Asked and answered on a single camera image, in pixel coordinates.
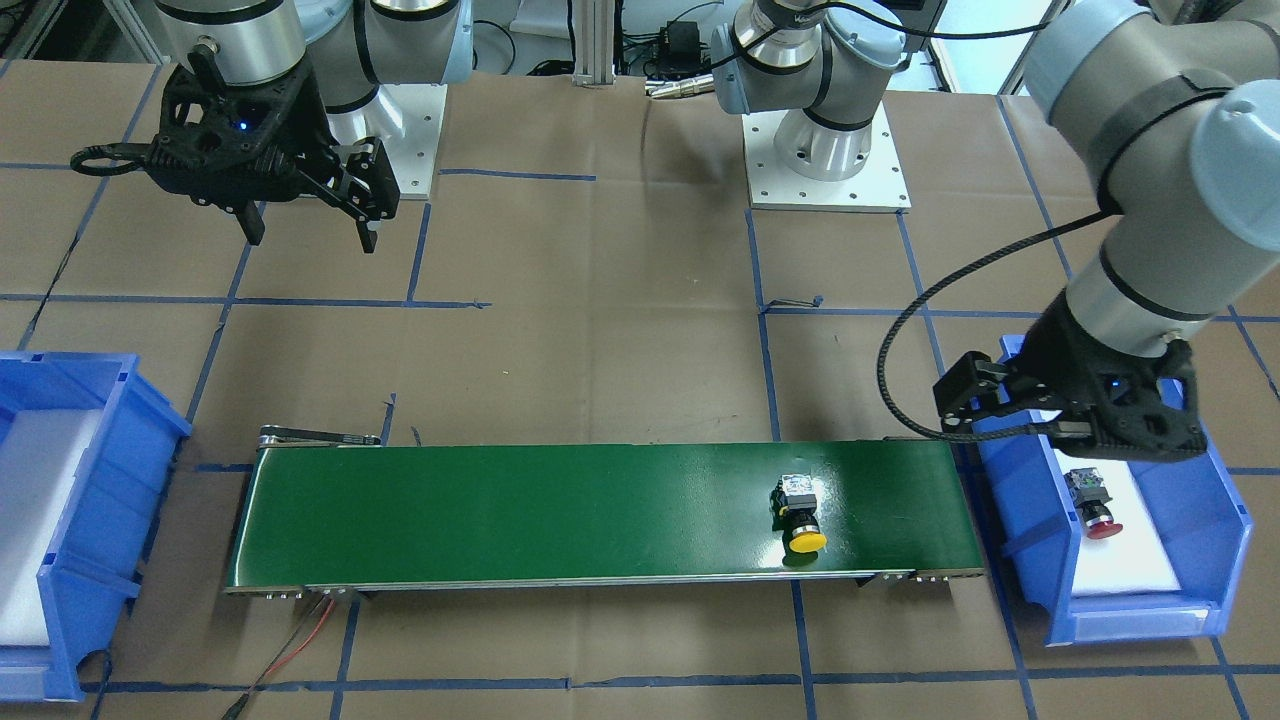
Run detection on yellow push button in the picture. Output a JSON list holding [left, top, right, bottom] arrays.
[[771, 474, 828, 553]]

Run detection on aluminium frame post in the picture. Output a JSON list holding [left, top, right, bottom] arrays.
[[567, 1, 622, 87]]

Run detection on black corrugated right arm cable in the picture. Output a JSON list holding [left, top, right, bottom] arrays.
[[70, 145, 151, 177]]

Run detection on red push button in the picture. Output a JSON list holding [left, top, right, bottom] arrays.
[[1064, 468, 1124, 541]]

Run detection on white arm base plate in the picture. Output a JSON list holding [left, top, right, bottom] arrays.
[[328, 85, 448, 201], [741, 105, 913, 213]]

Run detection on green conveyor belt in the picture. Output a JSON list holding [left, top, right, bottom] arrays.
[[225, 439, 984, 596]]

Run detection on blue bin near left arm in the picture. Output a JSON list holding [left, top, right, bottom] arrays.
[[979, 436, 1253, 647]]

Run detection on white foam pad bin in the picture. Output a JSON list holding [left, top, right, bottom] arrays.
[[1053, 450, 1181, 597], [1, 409, 102, 647]]

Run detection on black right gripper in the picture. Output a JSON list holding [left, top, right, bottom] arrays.
[[145, 61, 381, 254]]

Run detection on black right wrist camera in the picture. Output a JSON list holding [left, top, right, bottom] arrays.
[[335, 136, 401, 220]]

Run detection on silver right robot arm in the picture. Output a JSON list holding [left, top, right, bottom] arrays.
[[140, 1, 474, 252]]

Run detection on black power adapter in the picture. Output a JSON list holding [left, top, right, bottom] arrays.
[[653, 20, 703, 76]]

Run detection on blue bin near right arm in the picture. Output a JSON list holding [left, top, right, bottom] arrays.
[[1, 351, 191, 702]]

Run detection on red and black conveyor wires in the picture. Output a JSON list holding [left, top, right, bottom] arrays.
[[221, 594, 340, 720]]

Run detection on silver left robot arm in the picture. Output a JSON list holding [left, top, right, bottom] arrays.
[[709, 1, 1277, 462]]

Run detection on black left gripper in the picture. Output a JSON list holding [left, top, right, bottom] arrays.
[[1010, 296, 1208, 462]]

